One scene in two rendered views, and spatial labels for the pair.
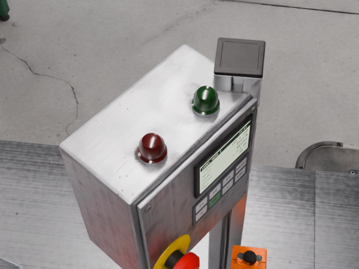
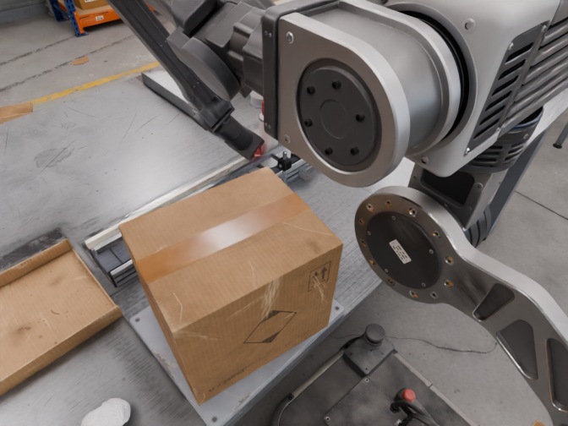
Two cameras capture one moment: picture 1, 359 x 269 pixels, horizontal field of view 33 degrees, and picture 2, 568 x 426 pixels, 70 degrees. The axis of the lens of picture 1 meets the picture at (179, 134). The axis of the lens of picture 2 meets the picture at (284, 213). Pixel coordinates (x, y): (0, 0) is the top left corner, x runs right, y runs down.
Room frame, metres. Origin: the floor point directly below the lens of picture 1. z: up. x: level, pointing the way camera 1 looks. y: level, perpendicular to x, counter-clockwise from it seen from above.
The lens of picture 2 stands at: (0.77, -1.10, 1.62)
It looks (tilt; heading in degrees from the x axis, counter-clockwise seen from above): 45 degrees down; 126
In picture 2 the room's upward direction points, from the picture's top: 1 degrees clockwise
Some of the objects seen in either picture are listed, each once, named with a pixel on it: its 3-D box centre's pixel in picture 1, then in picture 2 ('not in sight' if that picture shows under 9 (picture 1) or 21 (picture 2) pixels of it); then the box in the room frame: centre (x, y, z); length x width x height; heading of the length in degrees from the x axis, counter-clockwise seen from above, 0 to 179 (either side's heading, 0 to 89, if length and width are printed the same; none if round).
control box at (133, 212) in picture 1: (167, 172); not in sight; (0.33, 0.01, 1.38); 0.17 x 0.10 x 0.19; 135
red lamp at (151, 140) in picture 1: (151, 146); not in sight; (0.29, 0.02, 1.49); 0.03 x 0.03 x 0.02
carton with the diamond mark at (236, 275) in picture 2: not in sight; (234, 281); (0.43, -0.79, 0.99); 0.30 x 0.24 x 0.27; 70
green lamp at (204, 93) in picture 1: (205, 99); not in sight; (0.34, -0.03, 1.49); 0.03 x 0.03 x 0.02
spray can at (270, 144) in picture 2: not in sight; (268, 134); (0.18, -0.37, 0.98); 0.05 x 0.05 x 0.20
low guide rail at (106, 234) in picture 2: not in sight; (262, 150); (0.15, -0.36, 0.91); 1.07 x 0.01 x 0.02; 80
